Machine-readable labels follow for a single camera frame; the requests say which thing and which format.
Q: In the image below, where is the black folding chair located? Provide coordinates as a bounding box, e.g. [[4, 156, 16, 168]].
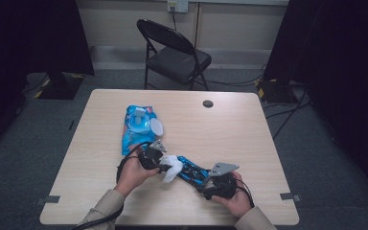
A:
[[136, 18, 213, 91]]

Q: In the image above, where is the white wall socket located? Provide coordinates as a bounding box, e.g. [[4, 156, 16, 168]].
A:
[[167, 0, 190, 13]]

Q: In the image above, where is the blue toy car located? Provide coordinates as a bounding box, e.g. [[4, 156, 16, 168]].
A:
[[175, 155, 213, 194]]

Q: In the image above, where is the dark curtain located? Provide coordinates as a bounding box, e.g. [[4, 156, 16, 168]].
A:
[[0, 0, 95, 161], [263, 0, 368, 205]]

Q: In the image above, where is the blue wet wipes pack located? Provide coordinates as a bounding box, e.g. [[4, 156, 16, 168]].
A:
[[121, 104, 165, 157]]

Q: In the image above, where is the black floor cable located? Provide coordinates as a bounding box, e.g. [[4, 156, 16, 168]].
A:
[[264, 87, 312, 142], [200, 63, 266, 87]]

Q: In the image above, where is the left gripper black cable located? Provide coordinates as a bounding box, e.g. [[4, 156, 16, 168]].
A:
[[71, 142, 151, 230]]

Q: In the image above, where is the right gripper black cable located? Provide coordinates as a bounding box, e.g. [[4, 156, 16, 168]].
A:
[[234, 178, 256, 209]]

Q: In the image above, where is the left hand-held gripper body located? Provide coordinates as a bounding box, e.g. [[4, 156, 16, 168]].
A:
[[138, 139, 168, 171]]

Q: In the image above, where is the black stand base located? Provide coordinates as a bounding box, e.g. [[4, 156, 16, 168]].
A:
[[256, 78, 298, 104], [37, 71, 84, 101]]

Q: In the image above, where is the person's left hand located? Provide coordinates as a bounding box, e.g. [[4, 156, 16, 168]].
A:
[[114, 151, 161, 197]]

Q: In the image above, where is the grey tape strip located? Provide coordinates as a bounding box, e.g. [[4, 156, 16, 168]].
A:
[[280, 192, 301, 203], [34, 195, 61, 206]]

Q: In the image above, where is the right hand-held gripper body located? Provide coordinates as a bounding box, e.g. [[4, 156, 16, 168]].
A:
[[202, 162, 240, 200]]

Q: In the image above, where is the beige wall conduit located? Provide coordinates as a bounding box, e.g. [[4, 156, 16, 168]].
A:
[[193, 2, 203, 49]]

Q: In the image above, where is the person's right hand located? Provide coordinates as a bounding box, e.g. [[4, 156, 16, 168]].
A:
[[211, 171, 254, 219]]

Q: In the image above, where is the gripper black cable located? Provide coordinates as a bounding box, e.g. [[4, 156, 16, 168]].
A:
[[71, 142, 151, 230], [234, 178, 256, 209]]

